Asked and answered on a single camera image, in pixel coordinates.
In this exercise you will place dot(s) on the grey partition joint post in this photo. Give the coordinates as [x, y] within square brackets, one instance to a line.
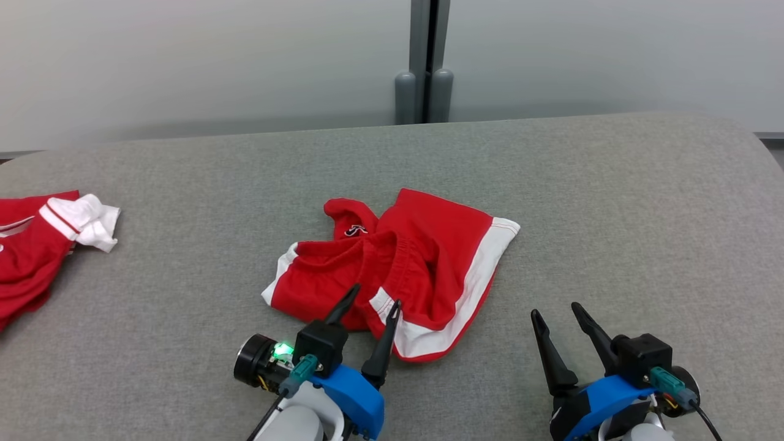
[419, 37]

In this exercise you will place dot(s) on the red basketball jersey with numbers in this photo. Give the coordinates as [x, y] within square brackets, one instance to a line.
[30, 257]

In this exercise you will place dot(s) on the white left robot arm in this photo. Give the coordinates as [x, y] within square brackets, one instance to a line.
[297, 425]

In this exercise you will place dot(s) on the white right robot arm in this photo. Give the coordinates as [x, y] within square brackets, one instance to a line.
[643, 433]

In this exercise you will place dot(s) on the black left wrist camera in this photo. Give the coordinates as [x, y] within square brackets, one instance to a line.
[321, 346]

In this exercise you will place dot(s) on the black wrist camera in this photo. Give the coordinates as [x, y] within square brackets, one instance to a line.
[643, 358]
[321, 346]

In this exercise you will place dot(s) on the red shorts with white trim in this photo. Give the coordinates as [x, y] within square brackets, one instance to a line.
[441, 245]

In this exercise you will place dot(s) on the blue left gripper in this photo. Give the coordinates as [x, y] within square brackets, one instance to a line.
[358, 398]

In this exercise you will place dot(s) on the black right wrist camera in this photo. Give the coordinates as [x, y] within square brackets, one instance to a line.
[643, 358]

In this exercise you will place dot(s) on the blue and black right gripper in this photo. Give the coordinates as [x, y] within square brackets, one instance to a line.
[597, 398]

